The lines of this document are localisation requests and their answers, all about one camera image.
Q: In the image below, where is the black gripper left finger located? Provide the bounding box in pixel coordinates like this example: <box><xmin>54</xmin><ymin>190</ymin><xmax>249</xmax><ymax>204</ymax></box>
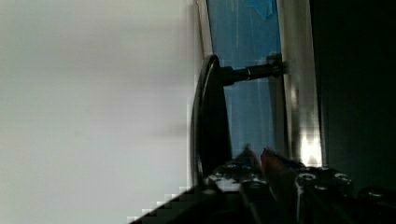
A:
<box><xmin>204</xmin><ymin>144</ymin><xmax>268</xmax><ymax>192</ymax></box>

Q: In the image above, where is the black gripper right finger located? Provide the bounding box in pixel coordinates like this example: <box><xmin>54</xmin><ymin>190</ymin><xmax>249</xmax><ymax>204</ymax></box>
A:
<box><xmin>260</xmin><ymin>147</ymin><xmax>354</xmax><ymax>224</ymax></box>

